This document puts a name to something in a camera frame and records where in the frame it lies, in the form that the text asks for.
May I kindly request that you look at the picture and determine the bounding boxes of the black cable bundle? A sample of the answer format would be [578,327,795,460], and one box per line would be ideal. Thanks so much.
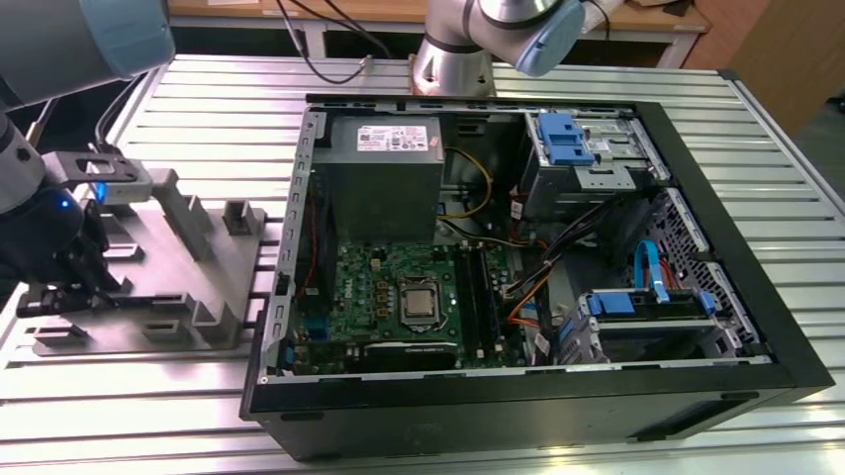
[498,202,612,298]

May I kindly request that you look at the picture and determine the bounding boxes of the metal drive cage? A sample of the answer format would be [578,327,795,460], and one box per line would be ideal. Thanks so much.
[519,111,669,224]

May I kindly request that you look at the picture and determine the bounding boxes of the metal CPU socket cover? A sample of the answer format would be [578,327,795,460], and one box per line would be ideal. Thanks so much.
[394,285,444,324]

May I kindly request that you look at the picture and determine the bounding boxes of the orange wire bundle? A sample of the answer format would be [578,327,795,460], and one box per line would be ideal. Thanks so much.
[506,276,552,328]

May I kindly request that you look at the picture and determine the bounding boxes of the grey power supply unit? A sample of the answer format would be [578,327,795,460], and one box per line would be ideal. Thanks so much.
[312,114,442,247]

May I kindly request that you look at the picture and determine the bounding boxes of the silver CPU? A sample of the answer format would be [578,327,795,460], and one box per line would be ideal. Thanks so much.
[403,290,438,318]

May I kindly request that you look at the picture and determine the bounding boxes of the grey parts rack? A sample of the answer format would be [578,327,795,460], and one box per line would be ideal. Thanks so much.
[29,167,272,358]

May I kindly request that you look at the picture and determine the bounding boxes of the black graphics card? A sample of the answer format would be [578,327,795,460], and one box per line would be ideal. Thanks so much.
[360,339,458,372]

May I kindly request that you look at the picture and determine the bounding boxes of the blue plastic drive bracket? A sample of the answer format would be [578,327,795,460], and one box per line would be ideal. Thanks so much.
[538,112,596,167]

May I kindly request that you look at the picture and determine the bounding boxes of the green motherboard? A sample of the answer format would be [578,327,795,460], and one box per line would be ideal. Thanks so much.
[293,239,530,372]

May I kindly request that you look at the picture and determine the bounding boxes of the hard disk in blue carrier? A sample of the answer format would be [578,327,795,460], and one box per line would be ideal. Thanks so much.
[579,288,718,323]

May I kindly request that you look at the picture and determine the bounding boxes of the wooden desk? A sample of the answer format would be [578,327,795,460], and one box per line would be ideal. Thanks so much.
[164,0,711,70]

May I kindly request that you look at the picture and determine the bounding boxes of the black PC case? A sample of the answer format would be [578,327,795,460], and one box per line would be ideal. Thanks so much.
[237,92,837,461]

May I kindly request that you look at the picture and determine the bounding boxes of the black RAM slot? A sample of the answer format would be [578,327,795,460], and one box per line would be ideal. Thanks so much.
[454,239,482,361]
[468,240,491,358]

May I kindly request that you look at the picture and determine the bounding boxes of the orange red power wires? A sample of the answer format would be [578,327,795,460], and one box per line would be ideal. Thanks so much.
[506,190,552,248]

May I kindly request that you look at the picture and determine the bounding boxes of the grey camera on black bracket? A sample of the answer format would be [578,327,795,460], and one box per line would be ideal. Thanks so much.
[42,150,159,205]

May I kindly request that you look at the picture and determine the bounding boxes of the metal disk cage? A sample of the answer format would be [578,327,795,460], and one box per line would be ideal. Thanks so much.
[556,289,774,367]

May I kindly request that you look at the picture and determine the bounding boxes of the blue SATA cable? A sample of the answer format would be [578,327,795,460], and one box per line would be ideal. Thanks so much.
[631,239,673,304]

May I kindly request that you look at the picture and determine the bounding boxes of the black white wire bundle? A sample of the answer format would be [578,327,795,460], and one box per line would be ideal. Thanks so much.
[436,216,534,248]

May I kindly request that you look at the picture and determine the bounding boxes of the black camera cable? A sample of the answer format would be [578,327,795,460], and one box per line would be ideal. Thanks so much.
[275,0,375,86]

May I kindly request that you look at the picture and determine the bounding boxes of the yellow wire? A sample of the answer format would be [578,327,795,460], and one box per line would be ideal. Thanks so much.
[439,146,495,220]

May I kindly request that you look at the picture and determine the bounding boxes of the wooden cabinet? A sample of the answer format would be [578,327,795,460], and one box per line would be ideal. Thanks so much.
[685,0,845,135]

